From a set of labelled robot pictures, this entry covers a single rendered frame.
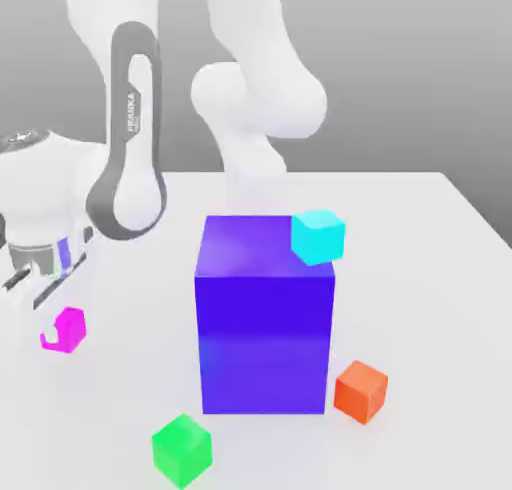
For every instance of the large purple box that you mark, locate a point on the large purple box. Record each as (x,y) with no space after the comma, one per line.
(264,338)

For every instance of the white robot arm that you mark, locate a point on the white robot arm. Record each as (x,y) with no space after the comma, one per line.
(256,98)

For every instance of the small green cube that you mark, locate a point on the small green cube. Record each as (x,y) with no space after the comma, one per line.
(182,450)

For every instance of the small cyan cube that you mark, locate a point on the small cyan cube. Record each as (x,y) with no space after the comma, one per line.
(318,238)

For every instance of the small orange cube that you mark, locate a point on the small orange cube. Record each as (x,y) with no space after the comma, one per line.
(360,392)

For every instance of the small magenta cube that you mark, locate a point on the small magenta cube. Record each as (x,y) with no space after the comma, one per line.
(72,330)

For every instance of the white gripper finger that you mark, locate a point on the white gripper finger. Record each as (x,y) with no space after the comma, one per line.
(52,332)

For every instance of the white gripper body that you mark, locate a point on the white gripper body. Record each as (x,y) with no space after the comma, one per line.
(64,288)

